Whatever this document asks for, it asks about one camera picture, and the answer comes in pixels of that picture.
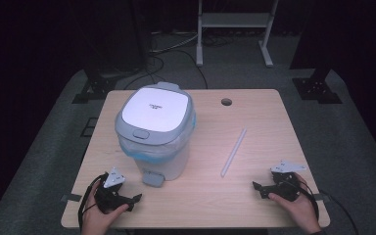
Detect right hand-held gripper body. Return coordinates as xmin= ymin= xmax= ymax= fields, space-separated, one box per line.
xmin=269 ymin=159 xmax=307 ymax=203

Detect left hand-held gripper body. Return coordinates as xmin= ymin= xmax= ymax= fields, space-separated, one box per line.
xmin=93 ymin=166 xmax=127 ymax=215

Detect white drinking straw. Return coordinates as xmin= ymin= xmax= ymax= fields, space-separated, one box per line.
xmin=220 ymin=127 xmax=248 ymax=178

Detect white pedal trash can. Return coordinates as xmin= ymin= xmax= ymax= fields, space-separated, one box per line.
xmin=114 ymin=81 xmax=198 ymax=189

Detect person's left hand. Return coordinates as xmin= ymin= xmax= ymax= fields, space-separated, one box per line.
xmin=80 ymin=188 xmax=130 ymax=235

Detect person's right hand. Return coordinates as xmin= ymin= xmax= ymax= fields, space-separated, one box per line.
xmin=267 ymin=172 xmax=322 ymax=235

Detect grey tape strip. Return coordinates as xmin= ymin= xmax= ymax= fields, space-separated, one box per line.
xmin=312 ymin=192 xmax=331 ymax=202
xmin=60 ymin=193 xmax=83 ymax=203

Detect blue plastic trash bag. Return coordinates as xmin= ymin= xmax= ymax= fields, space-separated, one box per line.
xmin=118 ymin=112 xmax=198 ymax=165

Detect dark floor plate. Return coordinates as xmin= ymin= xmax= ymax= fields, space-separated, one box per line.
xmin=79 ymin=117 xmax=100 ymax=138

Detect black stand base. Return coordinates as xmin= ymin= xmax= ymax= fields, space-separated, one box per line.
xmin=292 ymin=67 xmax=343 ymax=105
xmin=71 ymin=67 xmax=120 ymax=106

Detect white metal stand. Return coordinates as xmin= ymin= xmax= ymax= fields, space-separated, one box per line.
xmin=195 ymin=0 xmax=280 ymax=69

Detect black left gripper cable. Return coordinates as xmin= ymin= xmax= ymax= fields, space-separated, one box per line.
xmin=77 ymin=171 xmax=110 ymax=231

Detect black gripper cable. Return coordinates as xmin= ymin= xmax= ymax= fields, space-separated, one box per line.
xmin=77 ymin=171 xmax=110 ymax=231
xmin=287 ymin=177 xmax=360 ymax=235

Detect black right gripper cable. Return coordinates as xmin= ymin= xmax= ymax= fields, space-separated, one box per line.
xmin=287 ymin=177 xmax=360 ymax=235

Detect black floor cables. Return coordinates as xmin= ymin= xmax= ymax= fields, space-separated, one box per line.
xmin=122 ymin=30 xmax=229 ymax=91

